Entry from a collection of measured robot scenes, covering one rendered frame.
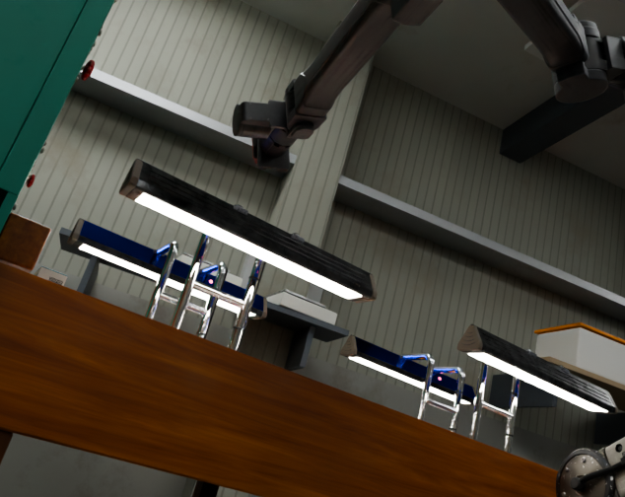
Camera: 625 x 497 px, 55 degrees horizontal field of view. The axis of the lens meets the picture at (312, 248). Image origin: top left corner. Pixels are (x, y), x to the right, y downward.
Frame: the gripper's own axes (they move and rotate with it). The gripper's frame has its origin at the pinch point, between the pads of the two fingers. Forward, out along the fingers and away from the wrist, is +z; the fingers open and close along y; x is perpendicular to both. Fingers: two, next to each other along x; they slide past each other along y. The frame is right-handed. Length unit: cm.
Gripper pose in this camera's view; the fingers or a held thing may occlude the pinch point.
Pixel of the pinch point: (258, 161)
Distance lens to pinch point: 126.9
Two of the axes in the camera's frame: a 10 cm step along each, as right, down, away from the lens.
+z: -3.8, 2.4, 8.9
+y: 0.5, 9.7, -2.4
